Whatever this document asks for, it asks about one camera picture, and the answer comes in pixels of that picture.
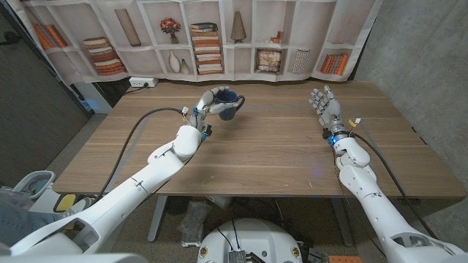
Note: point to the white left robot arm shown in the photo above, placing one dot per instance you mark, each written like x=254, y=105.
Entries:
x=128, y=197

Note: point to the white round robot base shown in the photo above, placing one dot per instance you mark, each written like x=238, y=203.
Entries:
x=252, y=237

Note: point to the orange box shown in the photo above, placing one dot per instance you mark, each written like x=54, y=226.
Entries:
x=345, y=259

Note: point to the dark blue ceramic mug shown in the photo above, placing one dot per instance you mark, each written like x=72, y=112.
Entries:
x=228, y=114

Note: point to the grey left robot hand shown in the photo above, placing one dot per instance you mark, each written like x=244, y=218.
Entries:
x=203, y=109

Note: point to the yellow and black pad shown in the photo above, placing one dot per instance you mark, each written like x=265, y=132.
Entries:
x=66, y=202

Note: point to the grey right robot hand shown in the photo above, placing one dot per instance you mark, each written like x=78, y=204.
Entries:
x=332, y=111

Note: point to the white table leg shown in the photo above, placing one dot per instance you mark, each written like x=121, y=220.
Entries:
x=157, y=219

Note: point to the white power strip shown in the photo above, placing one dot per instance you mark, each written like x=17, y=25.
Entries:
x=140, y=82

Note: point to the printed bookshelf backdrop cloth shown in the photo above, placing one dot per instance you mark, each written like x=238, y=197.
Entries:
x=241, y=58

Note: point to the clear plastic bag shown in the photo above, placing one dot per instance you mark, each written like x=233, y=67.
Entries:
x=194, y=223

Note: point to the grey sneaker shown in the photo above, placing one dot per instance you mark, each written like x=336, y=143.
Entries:
x=77, y=206

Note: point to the person's leg in jeans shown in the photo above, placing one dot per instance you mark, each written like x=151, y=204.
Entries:
x=18, y=224

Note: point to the grey table leg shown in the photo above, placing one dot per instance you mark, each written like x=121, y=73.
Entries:
x=343, y=223

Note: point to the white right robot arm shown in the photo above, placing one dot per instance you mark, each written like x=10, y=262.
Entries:
x=380, y=215

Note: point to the white cabinet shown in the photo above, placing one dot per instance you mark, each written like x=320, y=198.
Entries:
x=93, y=98

